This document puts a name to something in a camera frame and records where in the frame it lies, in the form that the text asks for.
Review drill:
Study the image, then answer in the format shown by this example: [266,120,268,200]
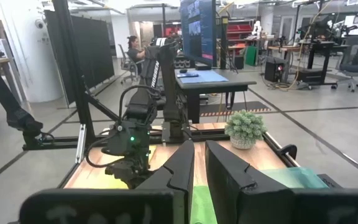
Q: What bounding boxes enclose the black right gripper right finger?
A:
[205,139,295,224]

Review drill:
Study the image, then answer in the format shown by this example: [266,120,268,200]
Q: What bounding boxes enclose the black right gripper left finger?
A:
[135,139,195,224]

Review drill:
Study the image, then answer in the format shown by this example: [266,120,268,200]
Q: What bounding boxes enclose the green microfiber towel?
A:
[190,185,219,224]

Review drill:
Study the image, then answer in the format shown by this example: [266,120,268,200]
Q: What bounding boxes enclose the yellow microfiber towel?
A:
[82,144,158,190]

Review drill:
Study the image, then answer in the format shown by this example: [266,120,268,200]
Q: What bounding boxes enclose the teal translucent plastic basket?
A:
[261,167,329,190]

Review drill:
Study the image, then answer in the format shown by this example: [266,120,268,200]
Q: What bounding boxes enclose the artificial plant in patterned pot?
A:
[224,109,269,151]

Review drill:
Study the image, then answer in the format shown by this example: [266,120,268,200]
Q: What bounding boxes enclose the black table clamp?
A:
[277,144,298,160]

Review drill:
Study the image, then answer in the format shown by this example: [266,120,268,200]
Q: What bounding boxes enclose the hazard-striped floor mat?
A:
[200,101,272,118]

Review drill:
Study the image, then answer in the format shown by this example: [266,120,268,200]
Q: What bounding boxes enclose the grey office chair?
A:
[118,43,141,84]

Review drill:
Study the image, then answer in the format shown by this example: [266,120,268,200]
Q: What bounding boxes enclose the blue desk mat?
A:
[178,70,229,85]

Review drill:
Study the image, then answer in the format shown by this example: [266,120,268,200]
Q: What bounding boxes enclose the person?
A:
[126,35,147,75]

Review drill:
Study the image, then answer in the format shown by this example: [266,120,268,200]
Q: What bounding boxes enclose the black room partition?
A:
[44,9,115,105]

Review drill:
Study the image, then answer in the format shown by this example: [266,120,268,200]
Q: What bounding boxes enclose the black computer tower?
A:
[264,55,287,83]

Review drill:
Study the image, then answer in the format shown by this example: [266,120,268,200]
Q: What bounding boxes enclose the green bin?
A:
[244,45,258,67]

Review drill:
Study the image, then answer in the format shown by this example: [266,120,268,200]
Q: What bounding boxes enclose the large display screen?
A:
[180,0,217,67]

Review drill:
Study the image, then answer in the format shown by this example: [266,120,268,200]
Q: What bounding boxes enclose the red shelving unit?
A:
[227,23,254,44]

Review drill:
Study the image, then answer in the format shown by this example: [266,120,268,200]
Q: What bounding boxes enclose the black standing desk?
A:
[296,40,351,86]

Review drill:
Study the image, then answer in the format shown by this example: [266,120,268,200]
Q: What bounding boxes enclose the dark blue office chair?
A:
[331,34,358,93]

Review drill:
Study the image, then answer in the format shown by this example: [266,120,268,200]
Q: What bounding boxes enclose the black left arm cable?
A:
[85,84,163,169]

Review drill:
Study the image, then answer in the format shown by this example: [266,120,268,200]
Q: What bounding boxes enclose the silver aluminium bracket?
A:
[75,123,87,164]

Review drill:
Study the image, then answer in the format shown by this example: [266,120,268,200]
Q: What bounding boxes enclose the black aluminium table frame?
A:
[22,0,343,189]

